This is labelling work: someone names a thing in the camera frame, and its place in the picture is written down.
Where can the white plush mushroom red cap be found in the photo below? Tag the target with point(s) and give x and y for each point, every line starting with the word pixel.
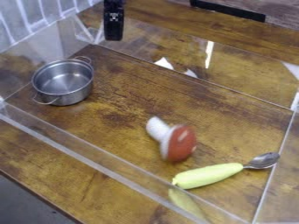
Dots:
pixel 178 139

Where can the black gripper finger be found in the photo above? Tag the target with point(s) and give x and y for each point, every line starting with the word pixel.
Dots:
pixel 114 19

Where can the green handled metal spoon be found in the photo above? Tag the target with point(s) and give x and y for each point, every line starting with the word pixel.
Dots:
pixel 214 173

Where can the clear acrylic enclosure wall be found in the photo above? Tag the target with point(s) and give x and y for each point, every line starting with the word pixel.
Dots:
pixel 194 67

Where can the silver metal pot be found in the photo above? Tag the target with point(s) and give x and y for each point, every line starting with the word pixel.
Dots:
pixel 64 82

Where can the black bar on back table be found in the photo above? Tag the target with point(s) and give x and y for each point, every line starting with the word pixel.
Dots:
pixel 229 10

